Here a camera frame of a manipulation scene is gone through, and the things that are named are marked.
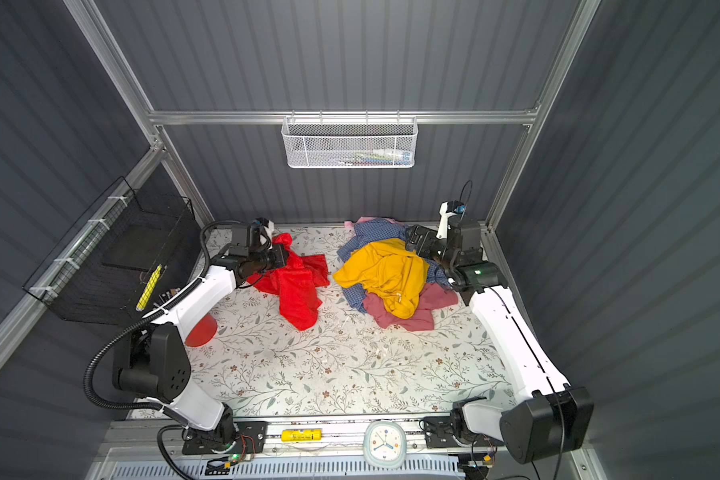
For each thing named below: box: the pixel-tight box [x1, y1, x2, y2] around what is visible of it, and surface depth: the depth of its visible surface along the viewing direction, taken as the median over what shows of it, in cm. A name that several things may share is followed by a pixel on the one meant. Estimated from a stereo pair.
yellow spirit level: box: [281, 428, 323, 442], surface depth 74 cm
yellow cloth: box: [333, 238, 430, 319], surface depth 96 cm
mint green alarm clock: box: [363, 421, 407, 469], surface depth 72 cm
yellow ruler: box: [136, 264, 163, 311], surface depth 71 cm
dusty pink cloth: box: [363, 283, 459, 332], surface depth 94 cm
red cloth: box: [247, 233, 330, 331], surface depth 91 cm
